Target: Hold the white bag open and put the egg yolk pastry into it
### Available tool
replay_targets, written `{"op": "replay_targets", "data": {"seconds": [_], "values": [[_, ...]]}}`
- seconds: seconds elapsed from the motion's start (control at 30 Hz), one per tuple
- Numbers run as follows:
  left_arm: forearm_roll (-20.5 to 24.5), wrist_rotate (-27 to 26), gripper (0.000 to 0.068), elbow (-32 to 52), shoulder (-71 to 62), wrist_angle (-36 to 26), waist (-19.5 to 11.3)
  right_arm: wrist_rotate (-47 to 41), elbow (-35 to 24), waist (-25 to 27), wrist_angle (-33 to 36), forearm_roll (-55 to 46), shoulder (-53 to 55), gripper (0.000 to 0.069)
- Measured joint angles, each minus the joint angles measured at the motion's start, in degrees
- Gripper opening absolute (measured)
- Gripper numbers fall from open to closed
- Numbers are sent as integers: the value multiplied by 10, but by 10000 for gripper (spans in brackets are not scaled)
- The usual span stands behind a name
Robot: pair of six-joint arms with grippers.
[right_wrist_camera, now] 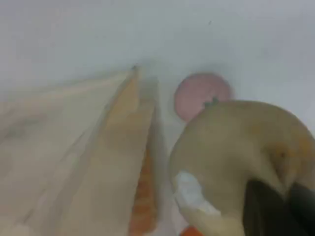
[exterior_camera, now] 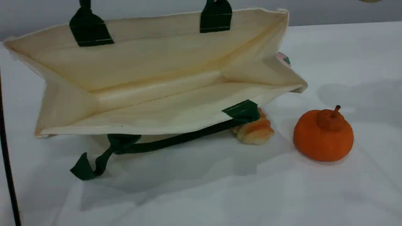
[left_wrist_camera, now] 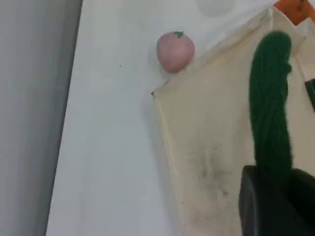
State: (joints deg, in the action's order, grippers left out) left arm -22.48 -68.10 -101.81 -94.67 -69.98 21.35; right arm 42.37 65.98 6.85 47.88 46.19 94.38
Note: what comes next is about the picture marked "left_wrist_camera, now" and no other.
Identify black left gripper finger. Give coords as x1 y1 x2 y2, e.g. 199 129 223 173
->
283 168 315 236
238 165 296 236

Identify white canvas handbag green handles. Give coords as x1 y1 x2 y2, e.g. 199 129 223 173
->
150 6 315 236

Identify pink peach shaped bun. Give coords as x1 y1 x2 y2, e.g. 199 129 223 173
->
157 30 195 74

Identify orange persimmon shaped toy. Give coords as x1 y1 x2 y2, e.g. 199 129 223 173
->
273 0 313 25

